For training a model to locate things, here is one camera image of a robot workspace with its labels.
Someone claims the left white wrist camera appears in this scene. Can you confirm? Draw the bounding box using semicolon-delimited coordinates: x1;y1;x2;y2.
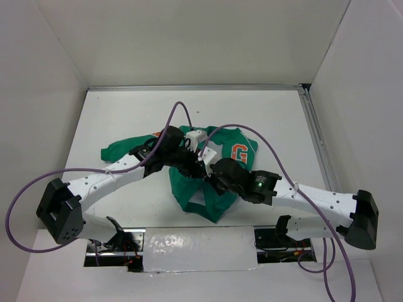
184;130;208;152

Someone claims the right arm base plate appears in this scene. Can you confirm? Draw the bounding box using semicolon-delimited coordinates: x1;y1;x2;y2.
254;227;315;264

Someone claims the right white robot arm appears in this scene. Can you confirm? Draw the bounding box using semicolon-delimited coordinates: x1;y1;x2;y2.
203;158;379;250

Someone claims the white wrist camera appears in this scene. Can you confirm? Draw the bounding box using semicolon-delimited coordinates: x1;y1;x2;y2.
198;147;219;177
184;130;208;152

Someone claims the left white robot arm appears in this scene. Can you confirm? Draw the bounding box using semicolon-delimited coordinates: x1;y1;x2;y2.
37;126;207;251

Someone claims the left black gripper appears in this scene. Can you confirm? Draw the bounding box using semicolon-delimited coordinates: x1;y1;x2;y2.
164;144;203;179

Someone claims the aluminium frame rail back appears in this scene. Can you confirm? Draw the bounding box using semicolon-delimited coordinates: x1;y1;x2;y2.
88;84;305;94

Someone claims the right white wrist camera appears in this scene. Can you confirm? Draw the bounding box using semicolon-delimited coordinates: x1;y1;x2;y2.
198;147;219;177

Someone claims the green zip jacket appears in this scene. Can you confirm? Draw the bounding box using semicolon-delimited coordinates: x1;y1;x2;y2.
100;128;258;223

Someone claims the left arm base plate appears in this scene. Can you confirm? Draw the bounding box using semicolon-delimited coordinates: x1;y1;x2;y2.
84;228;146;272

